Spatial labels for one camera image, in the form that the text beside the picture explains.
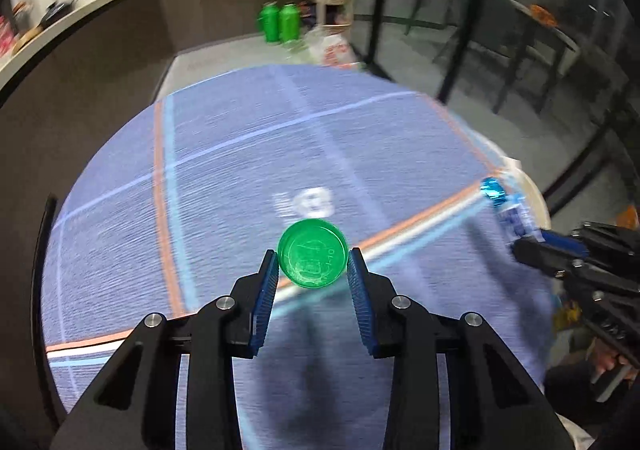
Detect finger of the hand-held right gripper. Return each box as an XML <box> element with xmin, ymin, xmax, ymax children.
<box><xmin>537</xmin><ymin>221</ymin><xmax>640</xmax><ymax>261</ymax></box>
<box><xmin>511</xmin><ymin>236</ymin><xmax>640</xmax><ymax>295</ymax></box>

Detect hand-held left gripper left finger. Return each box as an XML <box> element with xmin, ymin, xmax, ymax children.
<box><xmin>50</xmin><ymin>250</ymin><xmax>280</xmax><ymax>450</ymax></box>

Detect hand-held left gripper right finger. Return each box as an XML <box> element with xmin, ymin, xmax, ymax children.
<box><xmin>346</xmin><ymin>246</ymin><xmax>573</xmax><ymax>450</ymax></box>

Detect green round plastic lid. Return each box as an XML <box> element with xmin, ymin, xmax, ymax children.
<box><xmin>277</xmin><ymin>219</ymin><xmax>349</xmax><ymax>289</ymax></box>

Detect small blue plastic bottle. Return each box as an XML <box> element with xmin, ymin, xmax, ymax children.
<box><xmin>479</xmin><ymin>175</ymin><xmax>538</xmax><ymax>243</ymax></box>

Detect person's right hand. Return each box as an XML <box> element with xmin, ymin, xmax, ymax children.
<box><xmin>585</xmin><ymin>337</ymin><xmax>626</xmax><ymax>381</ymax></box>

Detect blue striped tablecloth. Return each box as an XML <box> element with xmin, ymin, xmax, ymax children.
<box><xmin>40</xmin><ymin>64</ymin><xmax>556</xmax><ymax>450</ymax></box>

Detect orange object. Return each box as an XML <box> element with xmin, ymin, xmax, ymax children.
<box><xmin>529</xmin><ymin>4</ymin><xmax>559</xmax><ymax>26</ymax></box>

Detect white red printed plastic bag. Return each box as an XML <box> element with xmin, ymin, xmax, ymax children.
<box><xmin>307</xmin><ymin>27</ymin><xmax>366</xmax><ymax>70</ymax></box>

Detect green plastic bottle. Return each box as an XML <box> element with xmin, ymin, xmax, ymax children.
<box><xmin>257</xmin><ymin>1</ymin><xmax>281</xmax><ymax>43</ymax></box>
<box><xmin>279</xmin><ymin>3</ymin><xmax>302</xmax><ymax>44</ymax></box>

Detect curved grey kitchen counter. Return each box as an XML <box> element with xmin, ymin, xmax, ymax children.
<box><xmin>0</xmin><ymin>0</ymin><xmax>306</xmax><ymax>105</ymax></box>

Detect black frying pan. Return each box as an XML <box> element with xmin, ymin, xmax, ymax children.
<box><xmin>37</xmin><ymin>2</ymin><xmax>76</xmax><ymax>28</ymax></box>

